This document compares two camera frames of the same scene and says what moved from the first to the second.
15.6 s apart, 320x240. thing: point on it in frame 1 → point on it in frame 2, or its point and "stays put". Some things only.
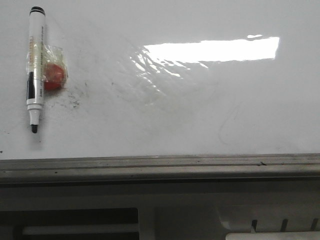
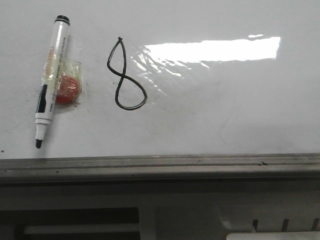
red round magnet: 54,77 → 68,90
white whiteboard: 165,78 stays put
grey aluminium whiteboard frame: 159,169 stays put
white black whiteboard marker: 35,65 → 45,111
